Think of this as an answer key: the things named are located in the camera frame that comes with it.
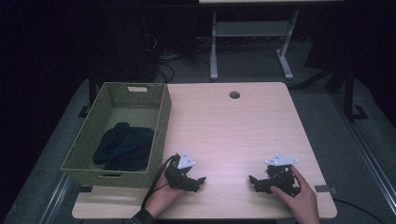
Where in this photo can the dark blue cloth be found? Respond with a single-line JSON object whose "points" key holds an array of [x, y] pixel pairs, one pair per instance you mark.
{"points": [[124, 149]]}

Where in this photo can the person's left hand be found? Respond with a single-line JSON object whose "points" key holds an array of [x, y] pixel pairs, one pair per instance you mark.
{"points": [[162, 196]]}

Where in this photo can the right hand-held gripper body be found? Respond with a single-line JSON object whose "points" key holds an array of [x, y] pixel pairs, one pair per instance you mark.
{"points": [[280, 175]]}

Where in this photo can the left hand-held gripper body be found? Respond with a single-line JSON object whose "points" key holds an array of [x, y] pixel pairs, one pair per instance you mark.
{"points": [[178, 174]]}

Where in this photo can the person's right hand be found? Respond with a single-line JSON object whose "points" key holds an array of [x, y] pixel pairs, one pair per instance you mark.
{"points": [[303, 202]]}

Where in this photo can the green woven basket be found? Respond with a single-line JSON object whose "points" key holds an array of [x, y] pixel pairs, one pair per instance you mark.
{"points": [[81, 137]]}

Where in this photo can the black stand leg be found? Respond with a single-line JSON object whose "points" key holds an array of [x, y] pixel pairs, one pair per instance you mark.
{"points": [[350, 93]]}

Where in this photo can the metal floor rail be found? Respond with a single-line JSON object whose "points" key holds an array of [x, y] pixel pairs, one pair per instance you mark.
{"points": [[56, 199], [370, 155]]}

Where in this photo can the grey metal table frame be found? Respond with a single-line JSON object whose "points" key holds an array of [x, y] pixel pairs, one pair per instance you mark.
{"points": [[249, 28]]}

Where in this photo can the grey tape strip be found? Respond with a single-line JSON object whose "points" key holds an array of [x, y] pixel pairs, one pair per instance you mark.
{"points": [[325, 188]]}

